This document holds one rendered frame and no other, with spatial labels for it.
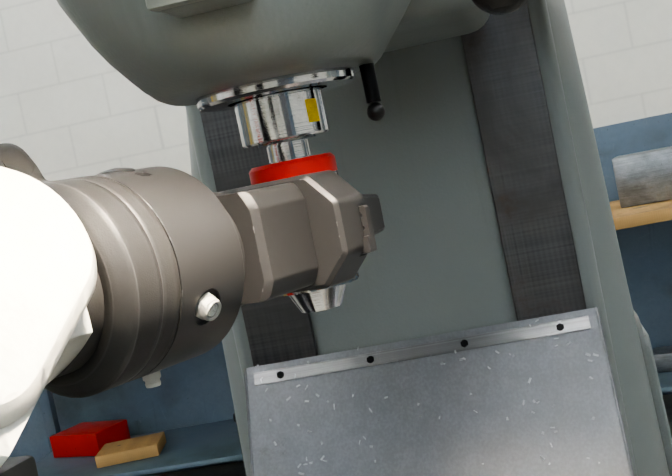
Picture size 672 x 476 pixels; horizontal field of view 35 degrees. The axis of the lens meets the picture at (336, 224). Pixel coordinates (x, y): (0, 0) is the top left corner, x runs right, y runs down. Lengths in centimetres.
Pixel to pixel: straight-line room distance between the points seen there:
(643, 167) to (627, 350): 330
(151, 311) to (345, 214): 12
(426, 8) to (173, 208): 28
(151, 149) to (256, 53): 455
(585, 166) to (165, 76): 52
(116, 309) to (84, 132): 475
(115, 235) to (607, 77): 442
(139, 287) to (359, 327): 56
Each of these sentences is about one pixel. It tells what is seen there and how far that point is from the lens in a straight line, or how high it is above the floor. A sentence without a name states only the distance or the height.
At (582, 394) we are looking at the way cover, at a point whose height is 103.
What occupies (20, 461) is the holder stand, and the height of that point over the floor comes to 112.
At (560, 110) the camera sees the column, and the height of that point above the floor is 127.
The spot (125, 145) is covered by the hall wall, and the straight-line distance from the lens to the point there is 508.
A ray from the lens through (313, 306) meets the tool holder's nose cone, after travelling 57.
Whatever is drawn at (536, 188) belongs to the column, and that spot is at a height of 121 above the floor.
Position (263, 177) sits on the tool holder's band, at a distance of 56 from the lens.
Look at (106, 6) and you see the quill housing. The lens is 51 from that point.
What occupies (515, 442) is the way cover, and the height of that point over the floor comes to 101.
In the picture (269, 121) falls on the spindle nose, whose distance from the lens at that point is 55.
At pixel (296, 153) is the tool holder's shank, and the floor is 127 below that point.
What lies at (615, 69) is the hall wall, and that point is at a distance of 479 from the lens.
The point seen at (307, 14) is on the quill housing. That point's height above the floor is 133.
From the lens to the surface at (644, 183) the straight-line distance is 427.
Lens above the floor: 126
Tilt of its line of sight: 3 degrees down
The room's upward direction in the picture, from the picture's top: 12 degrees counter-clockwise
